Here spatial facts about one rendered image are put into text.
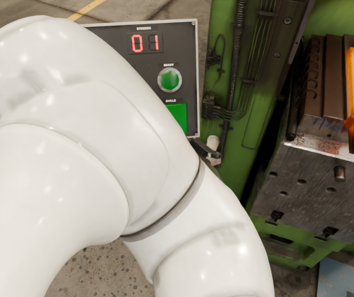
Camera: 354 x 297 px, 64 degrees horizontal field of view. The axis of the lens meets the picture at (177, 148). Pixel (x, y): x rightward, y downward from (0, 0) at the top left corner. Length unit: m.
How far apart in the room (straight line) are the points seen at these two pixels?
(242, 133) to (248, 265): 0.91
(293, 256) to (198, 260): 1.32
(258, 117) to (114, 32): 0.59
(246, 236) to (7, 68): 0.20
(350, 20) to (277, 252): 1.01
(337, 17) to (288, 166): 0.58
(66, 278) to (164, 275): 1.43
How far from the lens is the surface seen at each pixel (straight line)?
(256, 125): 1.08
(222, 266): 0.22
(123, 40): 0.68
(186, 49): 0.68
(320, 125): 0.86
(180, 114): 0.70
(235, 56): 0.88
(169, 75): 0.68
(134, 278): 1.57
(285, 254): 1.52
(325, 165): 0.89
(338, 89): 0.93
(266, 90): 0.97
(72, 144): 0.16
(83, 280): 1.62
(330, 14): 1.21
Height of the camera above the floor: 1.51
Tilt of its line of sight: 52 degrees down
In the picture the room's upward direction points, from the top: straight up
